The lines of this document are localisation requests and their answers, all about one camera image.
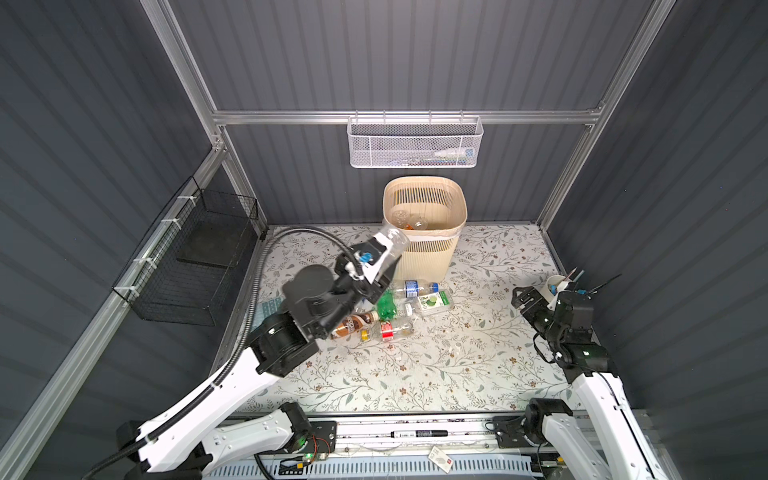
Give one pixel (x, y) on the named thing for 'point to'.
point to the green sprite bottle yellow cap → (386, 307)
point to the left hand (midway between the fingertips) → (386, 244)
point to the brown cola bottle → (354, 323)
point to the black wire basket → (186, 267)
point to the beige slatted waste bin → (433, 210)
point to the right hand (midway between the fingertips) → (528, 300)
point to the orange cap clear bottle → (409, 221)
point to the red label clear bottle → (388, 330)
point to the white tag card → (440, 459)
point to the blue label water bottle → (415, 288)
